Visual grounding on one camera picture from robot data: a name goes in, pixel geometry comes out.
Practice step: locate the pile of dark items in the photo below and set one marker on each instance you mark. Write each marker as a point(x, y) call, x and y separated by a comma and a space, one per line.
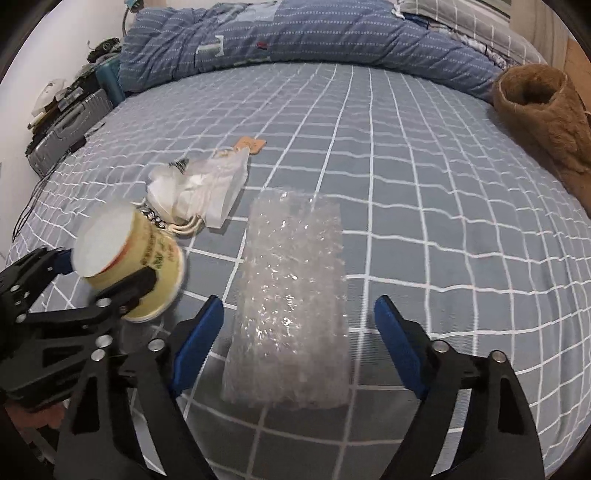
point(78, 90)

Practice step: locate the bed with grey checked sheet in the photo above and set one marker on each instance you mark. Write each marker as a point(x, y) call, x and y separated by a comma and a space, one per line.
point(415, 184)

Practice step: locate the blue striped duvet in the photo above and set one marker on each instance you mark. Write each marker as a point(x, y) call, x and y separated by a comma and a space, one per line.
point(323, 37)

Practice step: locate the clear bubble wrap sheet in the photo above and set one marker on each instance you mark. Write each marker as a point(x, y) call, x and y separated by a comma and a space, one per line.
point(291, 286)

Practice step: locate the brown fleece garment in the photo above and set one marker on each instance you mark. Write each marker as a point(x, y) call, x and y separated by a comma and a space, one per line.
point(545, 120)

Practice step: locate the blue desk lamp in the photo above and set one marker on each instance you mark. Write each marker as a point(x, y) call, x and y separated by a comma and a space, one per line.
point(134, 5)

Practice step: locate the wooden headboard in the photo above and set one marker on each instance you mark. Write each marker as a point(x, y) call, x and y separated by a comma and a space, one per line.
point(572, 60)

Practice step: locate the clear bag with white tissue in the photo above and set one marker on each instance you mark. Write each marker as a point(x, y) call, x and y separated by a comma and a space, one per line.
point(207, 184)

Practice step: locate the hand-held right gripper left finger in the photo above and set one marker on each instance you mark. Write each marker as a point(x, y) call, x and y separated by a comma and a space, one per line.
point(198, 341)

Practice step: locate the yellow paper cup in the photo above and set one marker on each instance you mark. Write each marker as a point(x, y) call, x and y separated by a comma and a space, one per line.
point(152, 254)

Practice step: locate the person's left hand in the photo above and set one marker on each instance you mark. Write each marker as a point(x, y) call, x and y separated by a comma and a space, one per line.
point(39, 415)

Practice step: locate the grey suitcase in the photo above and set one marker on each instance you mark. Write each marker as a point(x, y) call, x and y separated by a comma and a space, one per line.
point(69, 124)

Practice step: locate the white plastic item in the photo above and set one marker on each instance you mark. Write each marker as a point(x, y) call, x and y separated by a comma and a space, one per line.
point(51, 90)

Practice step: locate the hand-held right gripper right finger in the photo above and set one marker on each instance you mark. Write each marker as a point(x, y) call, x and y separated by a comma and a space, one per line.
point(399, 341)

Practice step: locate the small brown paper tag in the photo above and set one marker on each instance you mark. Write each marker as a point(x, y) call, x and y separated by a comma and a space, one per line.
point(251, 144)

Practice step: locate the teal suitcase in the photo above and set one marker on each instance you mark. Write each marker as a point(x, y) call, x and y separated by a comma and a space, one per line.
point(111, 78)

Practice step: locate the grey checked pillow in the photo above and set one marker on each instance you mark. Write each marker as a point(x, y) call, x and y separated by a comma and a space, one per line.
point(498, 32)

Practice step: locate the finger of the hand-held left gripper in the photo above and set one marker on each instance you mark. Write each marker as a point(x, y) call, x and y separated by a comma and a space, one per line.
point(27, 277)
point(129, 290)

